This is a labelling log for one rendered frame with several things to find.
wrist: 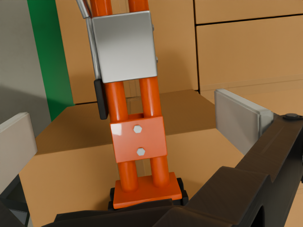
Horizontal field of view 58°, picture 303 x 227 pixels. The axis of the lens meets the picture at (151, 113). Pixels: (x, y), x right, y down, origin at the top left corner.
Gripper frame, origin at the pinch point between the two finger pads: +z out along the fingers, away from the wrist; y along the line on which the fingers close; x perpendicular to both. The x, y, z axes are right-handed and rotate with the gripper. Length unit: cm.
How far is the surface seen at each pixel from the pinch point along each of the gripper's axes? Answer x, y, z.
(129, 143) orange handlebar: -5.8, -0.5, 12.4
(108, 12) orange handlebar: 8.7, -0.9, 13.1
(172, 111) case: -10.5, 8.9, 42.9
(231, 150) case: -14.9, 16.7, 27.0
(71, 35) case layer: 10, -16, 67
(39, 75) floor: -4, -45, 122
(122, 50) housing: 4.7, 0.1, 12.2
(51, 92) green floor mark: -13, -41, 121
